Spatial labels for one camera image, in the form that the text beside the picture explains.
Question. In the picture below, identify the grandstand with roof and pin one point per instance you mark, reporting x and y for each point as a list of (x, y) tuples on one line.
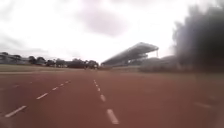
[(131, 55)]

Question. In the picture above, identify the distant row of trees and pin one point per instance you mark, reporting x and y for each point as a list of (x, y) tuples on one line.
[(50, 61)]

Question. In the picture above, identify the row of dark trees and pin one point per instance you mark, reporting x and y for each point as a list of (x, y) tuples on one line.
[(203, 36)]

